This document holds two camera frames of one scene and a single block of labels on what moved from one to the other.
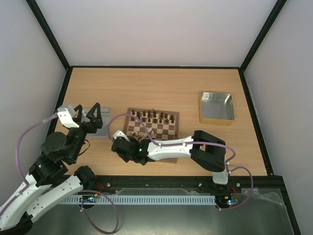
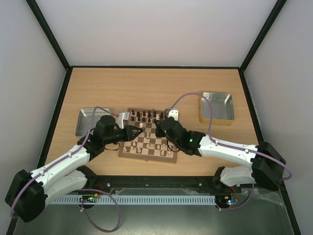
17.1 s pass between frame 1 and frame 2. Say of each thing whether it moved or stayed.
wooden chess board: stayed
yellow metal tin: stayed
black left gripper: moved
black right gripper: moved
